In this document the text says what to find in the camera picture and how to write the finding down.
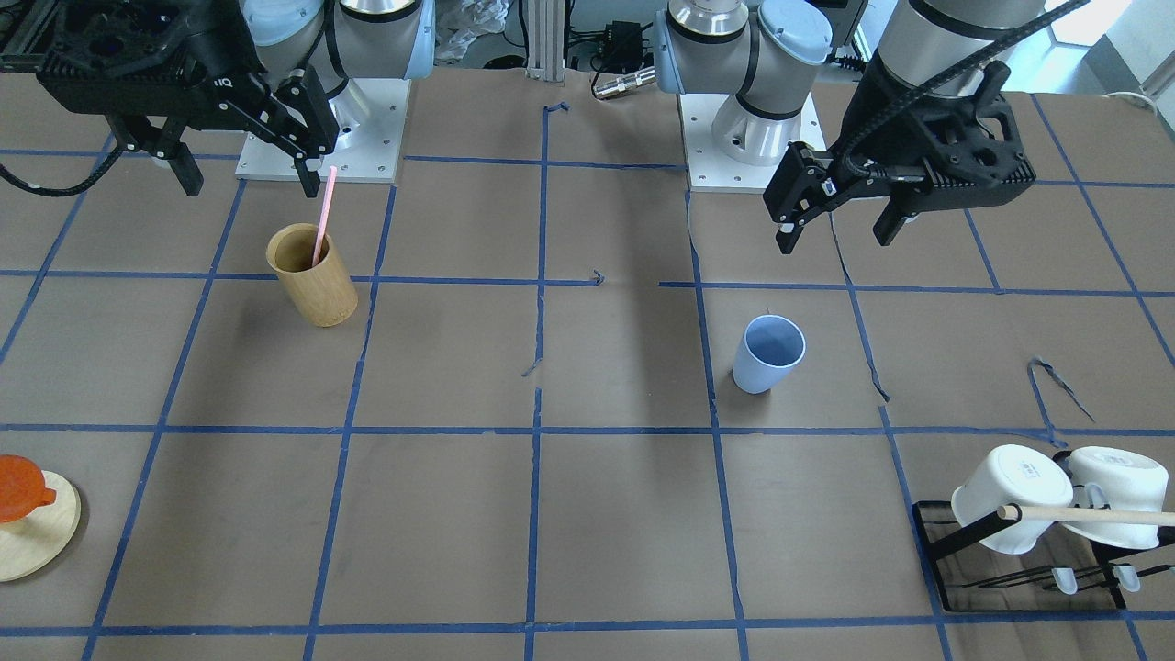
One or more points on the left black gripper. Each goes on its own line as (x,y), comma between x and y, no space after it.
(883,119)

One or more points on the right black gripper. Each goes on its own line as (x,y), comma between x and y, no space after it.
(223,66)

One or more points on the pink chopstick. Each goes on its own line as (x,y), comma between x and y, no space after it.
(325,210)

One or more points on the light blue cup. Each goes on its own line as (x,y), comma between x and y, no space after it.
(769,349)

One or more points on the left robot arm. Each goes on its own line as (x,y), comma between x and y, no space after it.
(768,57)

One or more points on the orange cup on stand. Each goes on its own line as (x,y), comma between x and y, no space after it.
(23,488)

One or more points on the bamboo cylinder holder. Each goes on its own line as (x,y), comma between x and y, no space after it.
(312,274)

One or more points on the white mug far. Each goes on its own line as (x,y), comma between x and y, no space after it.
(1122,480)

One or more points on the round wooden mug stand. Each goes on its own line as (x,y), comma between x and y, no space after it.
(30,543)

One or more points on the aluminium frame post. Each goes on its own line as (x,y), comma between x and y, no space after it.
(546,31)

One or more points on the black wire mug rack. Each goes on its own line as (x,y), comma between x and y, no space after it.
(1021,558)

